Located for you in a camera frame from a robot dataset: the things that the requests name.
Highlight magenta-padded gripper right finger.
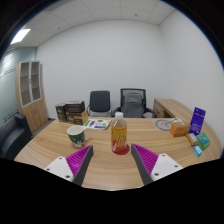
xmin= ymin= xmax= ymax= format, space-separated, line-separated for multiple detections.
xmin=130 ymin=143 xmax=184 ymax=186

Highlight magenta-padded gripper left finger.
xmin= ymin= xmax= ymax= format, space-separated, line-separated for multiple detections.
xmin=43 ymin=144 xmax=95 ymax=187

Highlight orange-labelled tea bottle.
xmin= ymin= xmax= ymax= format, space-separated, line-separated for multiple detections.
xmin=110 ymin=111 xmax=129 ymax=154

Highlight white green red mug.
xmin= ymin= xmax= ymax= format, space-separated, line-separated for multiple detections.
xmin=66 ymin=124 xmax=92 ymax=149

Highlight white green printed leaflet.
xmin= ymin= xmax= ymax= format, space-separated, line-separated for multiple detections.
xmin=82 ymin=118 xmax=112 ymax=131

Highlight orange cardboard box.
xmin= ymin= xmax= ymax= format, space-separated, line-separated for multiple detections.
xmin=169 ymin=121 xmax=191 ymax=138

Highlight small tan packet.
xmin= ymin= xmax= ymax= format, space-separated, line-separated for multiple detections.
xmin=185 ymin=132 xmax=200 ymax=147

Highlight dark brown carton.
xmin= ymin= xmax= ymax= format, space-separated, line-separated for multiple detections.
xmin=55 ymin=102 xmax=68 ymax=123

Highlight black carton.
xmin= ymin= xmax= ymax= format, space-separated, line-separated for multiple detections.
xmin=65 ymin=100 xmax=86 ymax=114

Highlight flat green box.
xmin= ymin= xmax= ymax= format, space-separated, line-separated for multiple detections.
xmin=195 ymin=131 xmax=211 ymax=150

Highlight grey mesh-back office chair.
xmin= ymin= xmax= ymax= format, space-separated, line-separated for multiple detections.
xmin=111 ymin=87 xmax=158 ymax=119

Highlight black padded office chair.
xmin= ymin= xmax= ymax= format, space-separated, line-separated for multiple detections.
xmin=86 ymin=90 xmax=113 ymax=118

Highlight purple standing package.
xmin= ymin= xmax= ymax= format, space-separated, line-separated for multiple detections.
xmin=189 ymin=106 xmax=207 ymax=136

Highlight black leather sofa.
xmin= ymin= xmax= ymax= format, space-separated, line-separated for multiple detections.
xmin=0 ymin=113 xmax=34 ymax=161

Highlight wooden glass-door shelf cabinet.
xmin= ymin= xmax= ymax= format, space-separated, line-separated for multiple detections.
xmin=14 ymin=60 xmax=49 ymax=134

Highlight rectangular ceiling light panel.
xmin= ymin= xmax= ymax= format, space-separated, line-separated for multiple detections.
xmin=10 ymin=28 xmax=32 ymax=45

